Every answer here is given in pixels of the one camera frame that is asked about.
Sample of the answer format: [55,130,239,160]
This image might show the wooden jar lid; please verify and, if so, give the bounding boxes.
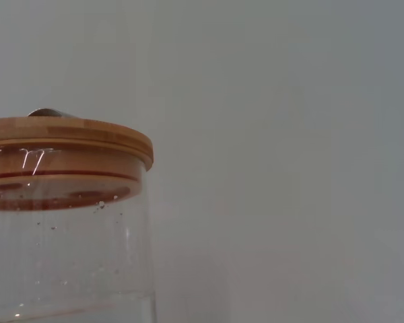
[0,116,154,212]

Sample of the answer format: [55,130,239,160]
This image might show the metal lid knob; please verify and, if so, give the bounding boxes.
[27,107,77,119]

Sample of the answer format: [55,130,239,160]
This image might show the glass water dispenser jar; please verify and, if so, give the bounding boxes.
[0,147,158,323]

